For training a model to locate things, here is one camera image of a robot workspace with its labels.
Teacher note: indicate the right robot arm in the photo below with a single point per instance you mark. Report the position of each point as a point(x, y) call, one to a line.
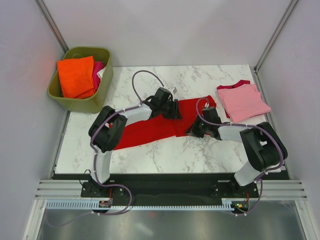
point(264, 149)

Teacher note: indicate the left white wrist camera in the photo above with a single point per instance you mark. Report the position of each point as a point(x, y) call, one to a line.
point(173, 90)

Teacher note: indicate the white garment in bin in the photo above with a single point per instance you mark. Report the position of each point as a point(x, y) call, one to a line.
point(100, 73)

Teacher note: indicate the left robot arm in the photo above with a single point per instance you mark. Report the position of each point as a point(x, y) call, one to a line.
point(107, 129)

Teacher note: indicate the left aluminium frame post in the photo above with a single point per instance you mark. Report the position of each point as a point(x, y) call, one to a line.
point(52, 24)

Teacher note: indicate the magenta t-shirt in bin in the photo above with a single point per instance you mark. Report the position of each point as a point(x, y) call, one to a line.
point(96, 76)

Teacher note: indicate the red t-shirt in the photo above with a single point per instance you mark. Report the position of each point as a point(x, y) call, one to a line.
point(158, 128)

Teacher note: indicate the orange t-shirt in bin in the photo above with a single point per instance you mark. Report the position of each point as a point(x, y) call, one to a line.
point(75, 77)

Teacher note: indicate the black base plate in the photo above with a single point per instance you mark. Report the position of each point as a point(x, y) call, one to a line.
point(169, 189)

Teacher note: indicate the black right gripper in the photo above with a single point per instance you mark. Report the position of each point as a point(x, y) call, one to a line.
point(194, 131)

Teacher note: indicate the aluminium frame post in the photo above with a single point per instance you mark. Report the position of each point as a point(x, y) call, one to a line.
point(52, 24)
point(276, 33)

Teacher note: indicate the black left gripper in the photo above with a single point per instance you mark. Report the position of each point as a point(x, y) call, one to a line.
point(175, 114)

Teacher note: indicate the folded pink t-shirt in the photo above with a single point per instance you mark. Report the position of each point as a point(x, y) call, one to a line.
point(243, 102)

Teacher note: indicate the grey slotted cable duct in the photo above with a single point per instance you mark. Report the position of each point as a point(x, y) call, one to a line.
point(59, 204)

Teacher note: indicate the right aluminium frame post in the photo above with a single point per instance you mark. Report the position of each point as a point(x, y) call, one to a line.
point(276, 33)

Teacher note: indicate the aluminium rail front crossbar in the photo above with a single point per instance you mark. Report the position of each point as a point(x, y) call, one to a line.
point(271, 190)

